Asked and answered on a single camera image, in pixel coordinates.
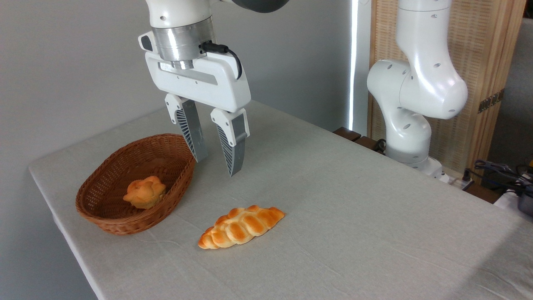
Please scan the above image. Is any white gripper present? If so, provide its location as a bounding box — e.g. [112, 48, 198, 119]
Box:
[139, 31, 252, 177]

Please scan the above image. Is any flower-shaped bread roll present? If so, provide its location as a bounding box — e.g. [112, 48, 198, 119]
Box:
[123, 175, 167, 210]

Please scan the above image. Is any braided bread loaf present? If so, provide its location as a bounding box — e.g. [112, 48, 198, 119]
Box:
[198, 205, 286, 250]

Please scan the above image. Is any brown wicker basket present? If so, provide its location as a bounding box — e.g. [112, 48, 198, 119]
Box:
[75, 133, 196, 236]

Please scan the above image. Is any dark wooden block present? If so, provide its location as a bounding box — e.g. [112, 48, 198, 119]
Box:
[333, 127, 362, 142]
[354, 136, 386, 155]

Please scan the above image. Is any grey tablecloth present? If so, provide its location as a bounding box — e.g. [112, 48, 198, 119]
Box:
[28, 100, 533, 300]

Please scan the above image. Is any white power strip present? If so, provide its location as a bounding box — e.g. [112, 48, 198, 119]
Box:
[441, 174, 475, 191]

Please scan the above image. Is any dark metal screen hinge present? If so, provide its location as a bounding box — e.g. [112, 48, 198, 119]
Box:
[478, 88, 505, 114]

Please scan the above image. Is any wooden slatted screen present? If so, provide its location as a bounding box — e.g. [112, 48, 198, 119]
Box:
[369, 0, 527, 175]

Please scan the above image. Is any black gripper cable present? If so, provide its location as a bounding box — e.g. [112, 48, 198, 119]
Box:
[200, 41, 243, 80]

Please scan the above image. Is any black cable bundle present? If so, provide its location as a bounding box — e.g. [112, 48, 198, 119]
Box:
[463, 160, 533, 197]

